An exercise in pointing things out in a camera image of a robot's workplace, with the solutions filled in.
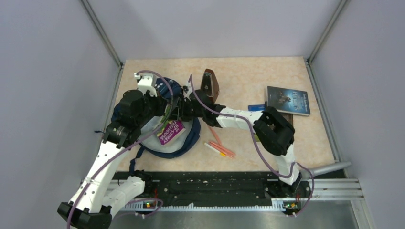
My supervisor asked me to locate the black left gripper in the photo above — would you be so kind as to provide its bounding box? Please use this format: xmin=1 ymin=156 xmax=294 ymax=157
xmin=136 ymin=88 xmax=169 ymax=125

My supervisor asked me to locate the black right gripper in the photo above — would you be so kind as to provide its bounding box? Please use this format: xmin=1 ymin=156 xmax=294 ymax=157
xmin=168 ymin=97 xmax=205 ymax=122

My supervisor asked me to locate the purple colourful children's book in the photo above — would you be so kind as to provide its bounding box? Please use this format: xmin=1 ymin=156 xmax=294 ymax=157
xmin=156 ymin=120 xmax=186 ymax=146

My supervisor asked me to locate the navy blue student backpack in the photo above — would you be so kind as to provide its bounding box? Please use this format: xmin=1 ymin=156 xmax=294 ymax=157
xmin=92 ymin=77 xmax=201 ymax=172

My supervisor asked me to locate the dark blue fantasy book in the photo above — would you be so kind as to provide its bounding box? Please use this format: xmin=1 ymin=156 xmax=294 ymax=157
xmin=266 ymin=86 xmax=311 ymax=116

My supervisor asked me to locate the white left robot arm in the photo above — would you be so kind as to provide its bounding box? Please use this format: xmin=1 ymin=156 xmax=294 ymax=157
xmin=57 ymin=89 xmax=168 ymax=229

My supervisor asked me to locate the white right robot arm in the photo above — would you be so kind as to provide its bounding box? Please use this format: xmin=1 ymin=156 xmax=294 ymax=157
xmin=171 ymin=96 xmax=300 ymax=197

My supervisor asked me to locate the brown wooden metronome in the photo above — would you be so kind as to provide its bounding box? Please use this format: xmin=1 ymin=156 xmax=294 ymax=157
xmin=201 ymin=69 xmax=220 ymax=103

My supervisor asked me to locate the pink pen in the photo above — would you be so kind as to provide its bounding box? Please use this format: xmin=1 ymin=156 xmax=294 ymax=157
xmin=209 ymin=142 xmax=235 ymax=158
xmin=209 ymin=141 xmax=236 ymax=156
xmin=209 ymin=126 xmax=222 ymax=145

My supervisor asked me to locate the white yellow-tipped pen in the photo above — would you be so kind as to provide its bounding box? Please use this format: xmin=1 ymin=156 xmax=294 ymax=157
xmin=204 ymin=142 xmax=226 ymax=157

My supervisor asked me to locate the blue green landscape book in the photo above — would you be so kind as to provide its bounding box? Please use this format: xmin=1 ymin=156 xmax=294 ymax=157
xmin=248 ymin=104 xmax=266 ymax=112

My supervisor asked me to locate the dark brown book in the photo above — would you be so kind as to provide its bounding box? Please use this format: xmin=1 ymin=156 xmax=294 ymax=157
xmin=281 ymin=113 xmax=294 ymax=126

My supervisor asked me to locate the grey metal tube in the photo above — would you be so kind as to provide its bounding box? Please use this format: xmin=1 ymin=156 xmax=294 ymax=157
xmin=300 ymin=161 xmax=352 ymax=179

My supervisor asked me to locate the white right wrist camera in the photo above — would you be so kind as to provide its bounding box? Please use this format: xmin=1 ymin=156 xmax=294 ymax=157
xmin=182 ymin=82 xmax=192 ymax=99

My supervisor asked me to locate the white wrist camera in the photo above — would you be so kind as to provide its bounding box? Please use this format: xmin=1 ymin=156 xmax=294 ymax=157
xmin=134 ymin=73 xmax=158 ymax=97
xmin=182 ymin=82 xmax=192 ymax=99

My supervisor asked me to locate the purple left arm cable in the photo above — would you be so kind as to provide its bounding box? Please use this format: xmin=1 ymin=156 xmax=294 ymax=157
xmin=65 ymin=70 xmax=175 ymax=229

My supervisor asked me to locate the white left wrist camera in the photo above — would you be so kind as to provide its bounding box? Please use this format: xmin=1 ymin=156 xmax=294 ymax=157
xmin=134 ymin=73 xmax=158 ymax=97

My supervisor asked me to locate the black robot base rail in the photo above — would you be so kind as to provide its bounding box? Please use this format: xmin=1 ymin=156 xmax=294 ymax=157
xmin=135 ymin=172 xmax=311 ymax=208

